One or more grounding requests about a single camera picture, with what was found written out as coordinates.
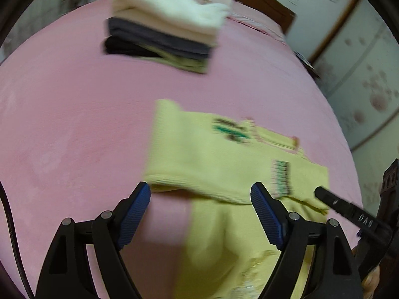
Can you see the brown wooden headboard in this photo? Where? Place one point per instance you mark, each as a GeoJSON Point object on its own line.
{"type": "Point", "coordinates": [265, 3]}

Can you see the black folded garment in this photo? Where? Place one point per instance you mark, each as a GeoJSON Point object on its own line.
{"type": "Point", "coordinates": [124, 46]}

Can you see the white floral wardrobe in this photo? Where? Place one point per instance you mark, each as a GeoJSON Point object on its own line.
{"type": "Point", "coordinates": [358, 68]}

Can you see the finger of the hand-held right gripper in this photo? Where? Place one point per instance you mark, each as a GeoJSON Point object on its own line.
{"type": "Point", "coordinates": [346, 208]}

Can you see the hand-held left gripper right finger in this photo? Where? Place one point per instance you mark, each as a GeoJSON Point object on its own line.
{"type": "Point", "coordinates": [268, 218]}

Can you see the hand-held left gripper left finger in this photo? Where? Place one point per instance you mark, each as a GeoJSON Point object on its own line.
{"type": "Point", "coordinates": [137, 216]}

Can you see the stack of clothes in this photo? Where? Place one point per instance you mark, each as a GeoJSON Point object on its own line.
{"type": "Point", "coordinates": [162, 9]}

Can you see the person's right hand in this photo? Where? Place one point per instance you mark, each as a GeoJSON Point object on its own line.
{"type": "Point", "coordinates": [371, 278]}

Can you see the yellow striped sweater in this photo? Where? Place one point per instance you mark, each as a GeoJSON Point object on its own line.
{"type": "Point", "coordinates": [202, 162]}

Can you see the pink fringed pillow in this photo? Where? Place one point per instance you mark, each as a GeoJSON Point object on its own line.
{"type": "Point", "coordinates": [249, 17]}

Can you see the dark nightstand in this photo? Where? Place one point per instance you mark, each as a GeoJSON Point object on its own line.
{"type": "Point", "coordinates": [307, 65]}

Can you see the grey folded garment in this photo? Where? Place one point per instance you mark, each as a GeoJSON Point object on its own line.
{"type": "Point", "coordinates": [149, 34]}

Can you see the yellow-green folded garment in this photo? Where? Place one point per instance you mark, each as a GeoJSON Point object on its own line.
{"type": "Point", "coordinates": [184, 64]}

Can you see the pink bed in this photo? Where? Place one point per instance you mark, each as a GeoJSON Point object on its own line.
{"type": "Point", "coordinates": [62, 115]}

